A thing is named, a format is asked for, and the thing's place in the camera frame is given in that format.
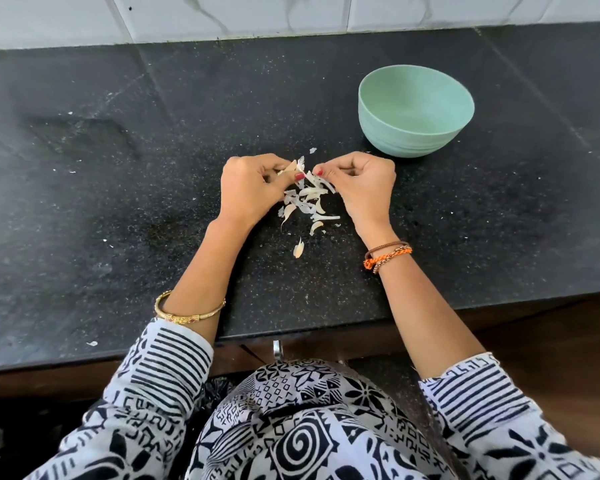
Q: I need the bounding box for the person's right hand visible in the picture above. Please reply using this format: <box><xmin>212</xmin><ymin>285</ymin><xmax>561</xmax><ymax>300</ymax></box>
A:
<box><xmin>312</xmin><ymin>151</ymin><xmax>397</xmax><ymax>244</ymax></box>

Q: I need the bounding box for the person's left hand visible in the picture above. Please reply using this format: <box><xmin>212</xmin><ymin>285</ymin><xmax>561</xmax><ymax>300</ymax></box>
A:
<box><xmin>219</xmin><ymin>154</ymin><xmax>306</xmax><ymax>231</ymax></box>

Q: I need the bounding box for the white garlic skin strip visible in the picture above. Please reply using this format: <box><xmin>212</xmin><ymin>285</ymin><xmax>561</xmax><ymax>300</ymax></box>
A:
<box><xmin>304</xmin><ymin>171</ymin><xmax>337</xmax><ymax>195</ymax></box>

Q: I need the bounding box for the person's right forearm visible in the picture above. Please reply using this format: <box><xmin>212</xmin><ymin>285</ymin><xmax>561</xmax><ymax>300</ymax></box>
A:
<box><xmin>364</xmin><ymin>234</ymin><xmax>487</xmax><ymax>380</ymax></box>

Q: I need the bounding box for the person's left forearm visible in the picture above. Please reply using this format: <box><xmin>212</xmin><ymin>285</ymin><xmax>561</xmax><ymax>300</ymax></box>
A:
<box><xmin>161</xmin><ymin>217</ymin><xmax>254</xmax><ymax>345</ymax></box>

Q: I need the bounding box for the pile of garlic peels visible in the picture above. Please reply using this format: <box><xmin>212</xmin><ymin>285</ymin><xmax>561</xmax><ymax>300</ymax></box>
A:
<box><xmin>277</xmin><ymin>147</ymin><xmax>341</xmax><ymax>259</ymax></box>

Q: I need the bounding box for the mint green bowl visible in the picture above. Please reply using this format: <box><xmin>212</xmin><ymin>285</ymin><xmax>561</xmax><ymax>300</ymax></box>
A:
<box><xmin>358</xmin><ymin>65</ymin><xmax>476</xmax><ymax>159</ymax></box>

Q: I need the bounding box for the gold bangle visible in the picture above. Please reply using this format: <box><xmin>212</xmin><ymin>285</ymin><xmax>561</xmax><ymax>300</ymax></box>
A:
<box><xmin>154</xmin><ymin>290</ymin><xmax>227</xmax><ymax>325</ymax></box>

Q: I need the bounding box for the black and white patterned garment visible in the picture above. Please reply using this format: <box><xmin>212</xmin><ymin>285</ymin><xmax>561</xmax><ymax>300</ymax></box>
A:
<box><xmin>24</xmin><ymin>319</ymin><xmax>600</xmax><ymax>480</ymax></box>

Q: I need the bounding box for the brown cord bracelet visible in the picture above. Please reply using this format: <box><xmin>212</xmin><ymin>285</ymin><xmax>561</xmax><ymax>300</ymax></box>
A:
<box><xmin>364</xmin><ymin>241</ymin><xmax>410</xmax><ymax>259</ymax></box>

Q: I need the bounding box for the orange braided bracelet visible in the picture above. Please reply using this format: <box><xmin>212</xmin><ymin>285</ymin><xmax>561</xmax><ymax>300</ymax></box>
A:
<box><xmin>363</xmin><ymin>247</ymin><xmax>414</xmax><ymax>274</ymax></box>

